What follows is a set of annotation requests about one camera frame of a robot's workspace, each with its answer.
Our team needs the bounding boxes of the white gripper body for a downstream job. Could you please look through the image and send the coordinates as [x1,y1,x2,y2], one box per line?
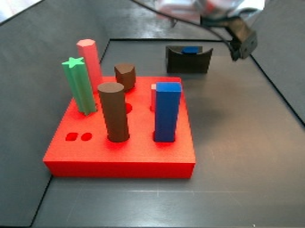
[155,0,206,22]

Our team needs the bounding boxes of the blue square-circle object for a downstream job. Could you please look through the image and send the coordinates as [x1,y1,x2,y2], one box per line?
[180,46,199,54]

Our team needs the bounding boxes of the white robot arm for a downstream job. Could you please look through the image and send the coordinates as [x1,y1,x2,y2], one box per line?
[155,0,267,23]

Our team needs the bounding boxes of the black curved regrasp stand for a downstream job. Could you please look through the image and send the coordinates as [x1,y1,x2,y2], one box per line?
[165,45,212,74]

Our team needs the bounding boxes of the tall blue square peg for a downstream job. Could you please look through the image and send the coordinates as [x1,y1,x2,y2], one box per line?
[155,82,181,143]

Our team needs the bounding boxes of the red peg fixture block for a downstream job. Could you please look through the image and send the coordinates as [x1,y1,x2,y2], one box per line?
[42,77,195,178]

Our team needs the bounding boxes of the short brown pentagon peg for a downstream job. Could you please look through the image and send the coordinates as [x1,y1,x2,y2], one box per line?
[113,63,136,92]

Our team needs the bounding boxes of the short red-white peg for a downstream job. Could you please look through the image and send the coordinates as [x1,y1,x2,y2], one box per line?
[149,84,156,111]

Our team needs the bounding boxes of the pink hexagonal peg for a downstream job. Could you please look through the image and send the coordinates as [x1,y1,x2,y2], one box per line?
[76,39,103,93]

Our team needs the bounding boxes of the tall brown cylinder peg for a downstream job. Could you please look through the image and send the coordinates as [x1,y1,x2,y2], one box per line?
[97,82,129,143]

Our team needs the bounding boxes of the green star peg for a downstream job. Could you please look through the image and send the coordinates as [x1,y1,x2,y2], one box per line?
[61,57,96,115]

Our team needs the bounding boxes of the black camera cable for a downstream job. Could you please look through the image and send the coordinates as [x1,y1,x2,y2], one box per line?
[129,0,239,61]

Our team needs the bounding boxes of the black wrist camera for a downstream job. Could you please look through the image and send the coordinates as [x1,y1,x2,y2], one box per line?
[200,16,258,62]

